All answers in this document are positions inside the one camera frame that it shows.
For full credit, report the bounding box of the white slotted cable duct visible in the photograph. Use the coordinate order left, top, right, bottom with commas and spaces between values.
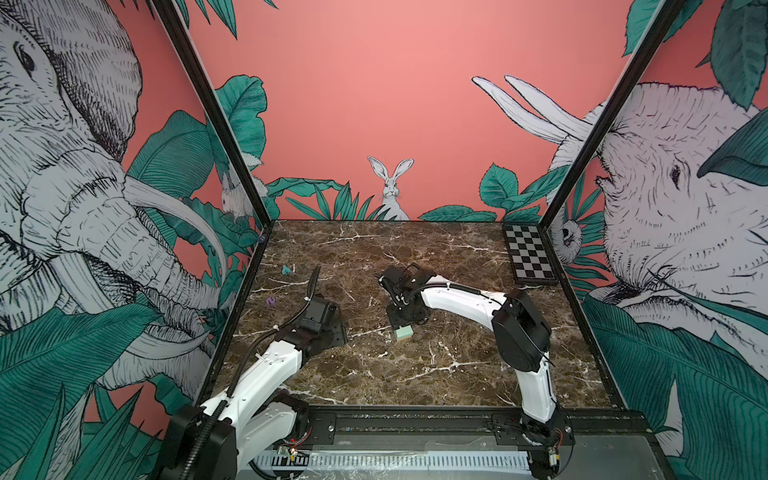
254, 451, 530, 474

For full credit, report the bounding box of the black left corner post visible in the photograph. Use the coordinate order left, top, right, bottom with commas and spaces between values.
151, 0, 273, 228

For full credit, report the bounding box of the black right corner post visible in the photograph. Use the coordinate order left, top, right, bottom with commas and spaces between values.
538, 0, 685, 230

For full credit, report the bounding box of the mint green box lid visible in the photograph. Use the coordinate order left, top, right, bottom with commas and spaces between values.
394, 325, 413, 341

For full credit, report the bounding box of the black corner post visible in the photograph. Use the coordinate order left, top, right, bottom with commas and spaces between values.
538, 0, 685, 230
151, 0, 273, 228

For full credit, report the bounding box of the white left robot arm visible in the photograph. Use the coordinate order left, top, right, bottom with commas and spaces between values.
148, 297, 347, 479

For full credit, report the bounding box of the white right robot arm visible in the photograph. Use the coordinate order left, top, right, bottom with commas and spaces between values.
378, 266, 557, 425

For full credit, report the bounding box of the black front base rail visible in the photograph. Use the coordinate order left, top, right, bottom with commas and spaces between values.
304, 405, 651, 449

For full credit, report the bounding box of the black white checkerboard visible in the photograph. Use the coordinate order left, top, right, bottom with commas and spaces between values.
502, 223, 558, 285

